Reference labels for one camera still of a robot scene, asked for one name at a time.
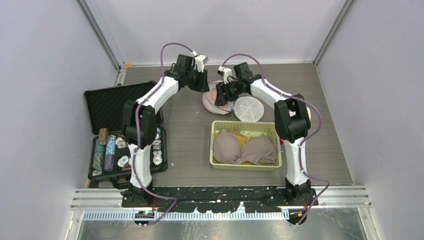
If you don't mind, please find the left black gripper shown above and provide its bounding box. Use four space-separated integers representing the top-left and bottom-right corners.
185 67 210 93

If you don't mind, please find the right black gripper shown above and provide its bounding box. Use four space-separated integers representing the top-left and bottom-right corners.
215 79 243 107

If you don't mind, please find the pink bra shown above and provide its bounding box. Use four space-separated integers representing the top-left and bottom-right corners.
202 88 233 115

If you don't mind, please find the white grey-zipper laundry bag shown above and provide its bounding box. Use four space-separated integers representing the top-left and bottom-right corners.
202 80 265 122

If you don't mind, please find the taupe bra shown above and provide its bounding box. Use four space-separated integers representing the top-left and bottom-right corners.
212 129 278 166

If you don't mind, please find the white pink-zipper laundry bag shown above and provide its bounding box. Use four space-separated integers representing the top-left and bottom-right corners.
306 106 312 121

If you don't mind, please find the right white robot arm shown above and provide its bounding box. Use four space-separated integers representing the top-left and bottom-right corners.
215 62 315 205

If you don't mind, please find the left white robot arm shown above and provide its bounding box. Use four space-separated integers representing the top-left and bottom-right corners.
122 52 209 207

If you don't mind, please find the green plastic basket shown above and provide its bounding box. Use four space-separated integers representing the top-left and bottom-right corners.
209 120 282 172

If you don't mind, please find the black poker chip case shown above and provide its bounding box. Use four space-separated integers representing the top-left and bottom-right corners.
84 81 156 189

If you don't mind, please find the brown poker chip stack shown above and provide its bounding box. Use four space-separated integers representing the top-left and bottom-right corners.
98 128 109 146

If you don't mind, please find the purple poker chip stack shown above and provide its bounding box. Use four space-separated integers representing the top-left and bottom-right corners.
104 135 117 172

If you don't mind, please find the teal poker chip stack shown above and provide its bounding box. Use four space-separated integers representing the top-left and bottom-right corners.
92 139 106 170

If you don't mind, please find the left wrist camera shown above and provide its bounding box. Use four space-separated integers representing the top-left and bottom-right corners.
191 51 209 73

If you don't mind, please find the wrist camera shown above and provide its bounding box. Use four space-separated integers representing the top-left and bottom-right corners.
217 65 232 84
191 51 209 73

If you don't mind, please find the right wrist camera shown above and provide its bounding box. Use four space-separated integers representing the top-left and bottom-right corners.
217 65 232 84

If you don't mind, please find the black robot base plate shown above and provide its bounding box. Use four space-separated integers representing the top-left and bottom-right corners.
120 186 318 214

